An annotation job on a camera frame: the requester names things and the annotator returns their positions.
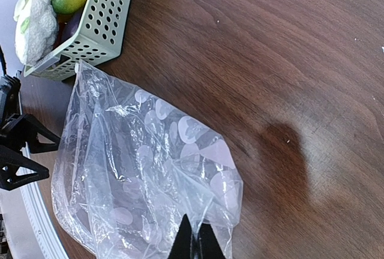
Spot white toy cauliflower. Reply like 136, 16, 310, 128
13, 0, 59, 66

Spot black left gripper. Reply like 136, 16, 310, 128
1, 75, 60, 190

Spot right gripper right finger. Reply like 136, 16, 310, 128
196, 224, 225, 259

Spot left black camera cable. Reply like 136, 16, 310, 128
0, 44, 8, 77

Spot front aluminium rail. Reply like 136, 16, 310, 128
0, 147, 73, 259

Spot clear zip top bag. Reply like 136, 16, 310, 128
51, 61, 243, 258

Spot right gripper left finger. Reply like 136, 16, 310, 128
168, 214, 192, 259

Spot green perforated plastic basket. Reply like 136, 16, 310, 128
23, 0, 131, 81

